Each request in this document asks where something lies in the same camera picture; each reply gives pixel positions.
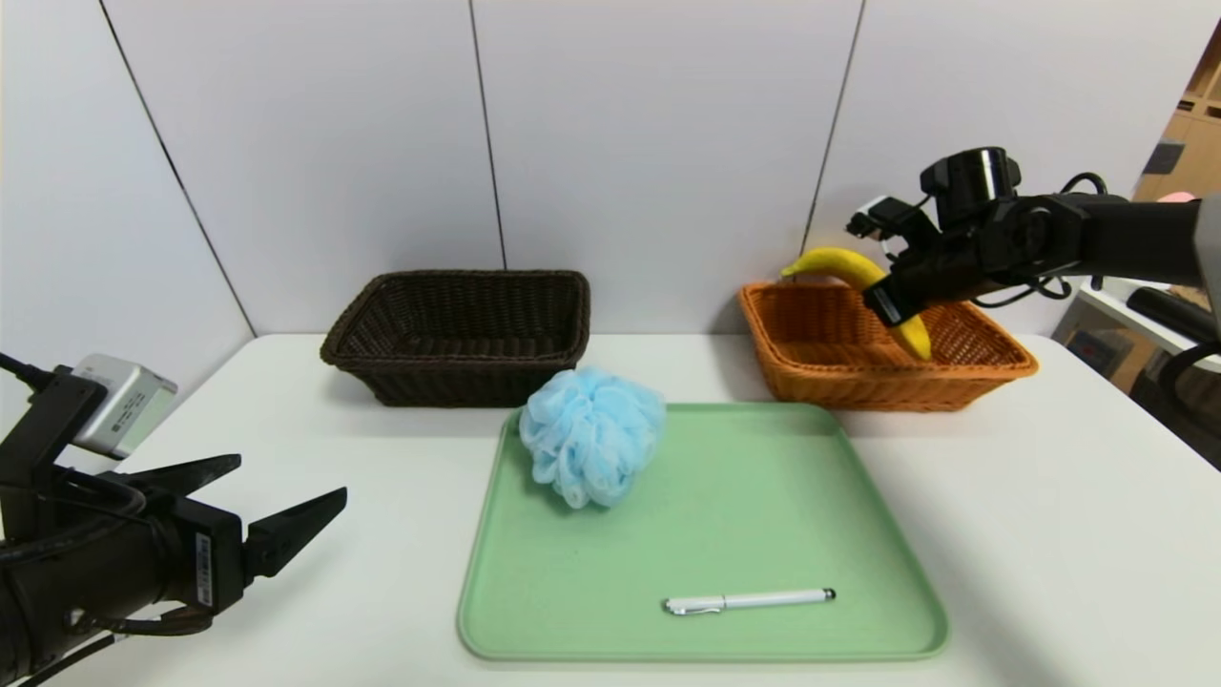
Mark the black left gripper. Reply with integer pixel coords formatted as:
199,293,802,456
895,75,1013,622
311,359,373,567
0,452,349,682

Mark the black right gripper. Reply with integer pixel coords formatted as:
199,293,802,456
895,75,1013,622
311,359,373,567
862,244,984,327

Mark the yellow banana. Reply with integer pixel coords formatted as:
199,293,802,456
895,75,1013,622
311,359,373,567
780,246,934,362

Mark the white pen with clip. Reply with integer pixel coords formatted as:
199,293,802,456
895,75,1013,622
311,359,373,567
663,588,837,615

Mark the light blue bath loofah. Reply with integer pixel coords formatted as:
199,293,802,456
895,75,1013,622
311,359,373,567
518,367,667,510

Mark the orange wicker basket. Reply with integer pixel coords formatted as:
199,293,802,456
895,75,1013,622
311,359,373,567
738,281,1039,412

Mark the dark brown wicker basket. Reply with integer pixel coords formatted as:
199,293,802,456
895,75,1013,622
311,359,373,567
320,270,592,408

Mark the brown cardboard box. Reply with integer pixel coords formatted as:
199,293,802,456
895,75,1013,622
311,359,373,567
1064,329,1146,394

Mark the white side table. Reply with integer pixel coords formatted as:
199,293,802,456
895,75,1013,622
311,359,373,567
1073,277,1221,373

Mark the light green plastic tray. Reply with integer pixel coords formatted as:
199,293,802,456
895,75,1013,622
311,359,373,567
458,402,950,661

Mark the black cylinder roll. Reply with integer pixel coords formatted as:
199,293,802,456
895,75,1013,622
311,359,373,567
1128,286,1221,344

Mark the wooden shelf unit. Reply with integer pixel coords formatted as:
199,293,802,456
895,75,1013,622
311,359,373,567
1135,19,1221,201

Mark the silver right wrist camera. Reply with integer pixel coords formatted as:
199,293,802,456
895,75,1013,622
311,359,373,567
847,196,941,254

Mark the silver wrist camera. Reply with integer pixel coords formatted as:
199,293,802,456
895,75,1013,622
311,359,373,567
72,353,179,461
847,196,941,254

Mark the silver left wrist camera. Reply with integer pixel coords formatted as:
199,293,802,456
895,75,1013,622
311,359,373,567
72,353,179,461

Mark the black left wrist cable loop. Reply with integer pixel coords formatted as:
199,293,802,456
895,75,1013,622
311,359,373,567
67,606,216,638

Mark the black right camera cable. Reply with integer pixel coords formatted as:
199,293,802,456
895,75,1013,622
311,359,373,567
968,172,1107,308

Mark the black camera cable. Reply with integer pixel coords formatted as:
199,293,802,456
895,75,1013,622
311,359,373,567
968,172,1107,308
0,351,44,392

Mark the black left camera cable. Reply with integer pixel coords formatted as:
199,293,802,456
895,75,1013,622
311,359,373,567
0,351,44,392

